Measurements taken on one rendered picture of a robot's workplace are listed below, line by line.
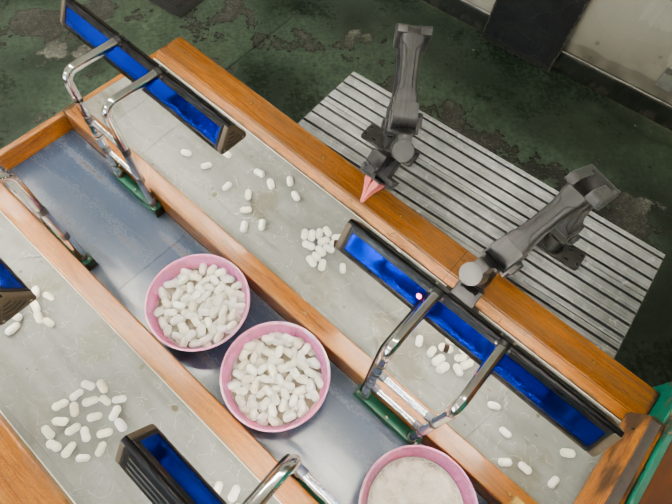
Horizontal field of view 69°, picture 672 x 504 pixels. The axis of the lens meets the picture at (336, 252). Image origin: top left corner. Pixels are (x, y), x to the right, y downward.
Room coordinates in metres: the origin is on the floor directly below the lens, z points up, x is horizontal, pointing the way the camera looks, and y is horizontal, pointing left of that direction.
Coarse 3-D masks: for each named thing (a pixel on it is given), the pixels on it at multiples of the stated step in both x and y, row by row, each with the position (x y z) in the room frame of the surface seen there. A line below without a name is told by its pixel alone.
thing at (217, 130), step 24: (72, 0) 1.07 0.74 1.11; (72, 24) 1.03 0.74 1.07; (96, 24) 0.99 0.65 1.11; (120, 72) 0.91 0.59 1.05; (144, 72) 0.87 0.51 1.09; (168, 96) 0.82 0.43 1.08; (192, 96) 0.79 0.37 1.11; (192, 120) 0.76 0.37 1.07; (216, 120) 0.74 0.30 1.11; (216, 144) 0.70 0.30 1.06
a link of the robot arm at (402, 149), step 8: (392, 128) 0.91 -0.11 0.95; (416, 128) 0.89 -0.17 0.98; (400, 136) 0.82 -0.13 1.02; (408, 136) 0.82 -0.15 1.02; (392, 144) 0.83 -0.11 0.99; (400, 144) 0.81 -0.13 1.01; (408, 144) 0.81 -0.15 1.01; (392, 152) 0.79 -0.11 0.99; (400, 152) 0.80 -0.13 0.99; (408, 152) 0.80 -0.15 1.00; (400, 160) 0.78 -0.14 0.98; (408, 160) 0.78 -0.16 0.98
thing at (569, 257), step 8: (544, 240) 0.77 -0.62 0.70; (552, 240) 0.75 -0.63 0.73; (544, 248) 0.75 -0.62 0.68; (552, 248) 0.74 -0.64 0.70; (560, 248) 0.74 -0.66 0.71; (568, 248) 0.76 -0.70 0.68; (576, 248) 0.76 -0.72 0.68; (552, 256) 0.73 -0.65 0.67; (560, 256) 0.73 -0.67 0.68; (568, 256) 0.73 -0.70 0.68; (576, 256) 0.73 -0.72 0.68; (584, 256) 0.74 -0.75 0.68; (568, 264) 0.70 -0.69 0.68; (576, 264) 0.71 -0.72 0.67
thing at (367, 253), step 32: (352, 224) 0.50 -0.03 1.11; (352, 256) 0.46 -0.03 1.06; (384, 256) 0.45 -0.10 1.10; (416, 288) 0.39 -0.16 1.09; (448, 320) 0.33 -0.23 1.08; (480, 320) 0.33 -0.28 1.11; (480, 352) 0.28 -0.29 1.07; (512, 352) 0.28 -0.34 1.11; (512, 384) 0.23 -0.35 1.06; (544, 384) 0.23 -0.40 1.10; (544, 416) 0.18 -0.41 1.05; (576, 416) 0.18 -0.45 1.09; (608, 416) 0.19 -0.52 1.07
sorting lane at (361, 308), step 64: (128, 128) 0.98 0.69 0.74; (192, 192) 0.77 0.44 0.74; (256, 192) 0.79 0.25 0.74; (320, 192) 0.82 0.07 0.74; (256, 256) 0.59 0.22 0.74; (320, 256) 0.61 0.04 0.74; (384, 320) 0.44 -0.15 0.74; (448, 384) 0.29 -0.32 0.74; (512, 448) 0.16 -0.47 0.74; (576, 448) 0.18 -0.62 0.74
